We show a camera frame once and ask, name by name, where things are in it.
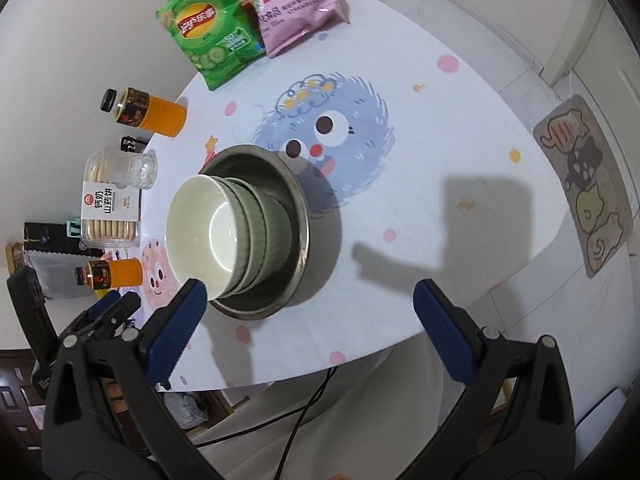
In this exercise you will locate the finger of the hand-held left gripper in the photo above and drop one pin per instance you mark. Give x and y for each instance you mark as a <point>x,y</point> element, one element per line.
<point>102,306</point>
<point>125,310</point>

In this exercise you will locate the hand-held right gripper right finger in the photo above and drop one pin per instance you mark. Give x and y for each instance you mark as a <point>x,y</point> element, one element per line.
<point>445,330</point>

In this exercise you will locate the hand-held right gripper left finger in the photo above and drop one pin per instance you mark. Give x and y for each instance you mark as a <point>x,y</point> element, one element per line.
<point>175,330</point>

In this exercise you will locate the cream ribbed ceramic bowl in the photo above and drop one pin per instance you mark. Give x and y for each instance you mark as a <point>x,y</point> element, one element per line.
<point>200,230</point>

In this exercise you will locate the light green ceramic bowl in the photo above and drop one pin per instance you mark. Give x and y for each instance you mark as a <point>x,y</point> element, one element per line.
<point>277,240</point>
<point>252,220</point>

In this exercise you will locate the orange juice bottle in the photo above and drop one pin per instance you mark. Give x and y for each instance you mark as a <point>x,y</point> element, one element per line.
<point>112,274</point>
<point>150,112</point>

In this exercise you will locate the white scalloped paper bag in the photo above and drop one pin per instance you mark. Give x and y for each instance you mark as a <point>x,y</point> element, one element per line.
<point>50,272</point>

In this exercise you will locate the tan wooden object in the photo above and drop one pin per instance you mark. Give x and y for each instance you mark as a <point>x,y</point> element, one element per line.
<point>12,257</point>

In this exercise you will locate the grey crumpled cloth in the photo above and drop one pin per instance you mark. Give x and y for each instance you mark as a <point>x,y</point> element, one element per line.
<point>185,406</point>

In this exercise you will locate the black paper bag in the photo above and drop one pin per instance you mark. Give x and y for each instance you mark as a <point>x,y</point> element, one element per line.
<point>47,232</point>

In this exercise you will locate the dark wooden cabinet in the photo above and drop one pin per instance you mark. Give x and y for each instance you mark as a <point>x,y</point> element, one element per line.
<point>12,390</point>

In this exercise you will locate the clear biscuit pack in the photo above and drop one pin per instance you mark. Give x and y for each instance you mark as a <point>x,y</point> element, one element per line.
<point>110,210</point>

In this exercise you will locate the clear glass cup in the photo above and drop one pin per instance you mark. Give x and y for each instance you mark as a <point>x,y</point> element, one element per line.
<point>135,170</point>

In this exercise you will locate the cartoon cat floor mat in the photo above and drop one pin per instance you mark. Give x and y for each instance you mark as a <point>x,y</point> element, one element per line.
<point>582,185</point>

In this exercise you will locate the green potato chip bag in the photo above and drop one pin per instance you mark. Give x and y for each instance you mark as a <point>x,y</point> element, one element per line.
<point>215,30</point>

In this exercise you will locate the pink snack bag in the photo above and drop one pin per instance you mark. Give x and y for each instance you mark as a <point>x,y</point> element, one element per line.
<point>295,10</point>

